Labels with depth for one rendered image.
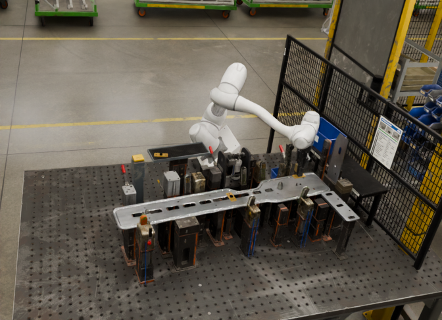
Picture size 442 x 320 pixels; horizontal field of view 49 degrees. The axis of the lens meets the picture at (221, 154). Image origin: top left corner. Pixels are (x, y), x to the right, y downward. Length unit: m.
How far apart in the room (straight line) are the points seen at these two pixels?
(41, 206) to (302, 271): 1.72
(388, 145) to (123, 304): 1.87
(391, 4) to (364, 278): 2.69
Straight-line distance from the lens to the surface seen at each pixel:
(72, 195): 3.48
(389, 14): 4.92
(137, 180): 3.06
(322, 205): 3.12
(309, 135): 2.80
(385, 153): 3.32
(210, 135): 3.57
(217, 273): 2.93
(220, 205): 2.92
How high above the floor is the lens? 2.79
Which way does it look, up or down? 32 degrees down
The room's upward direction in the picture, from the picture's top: 7 degrees clockwise
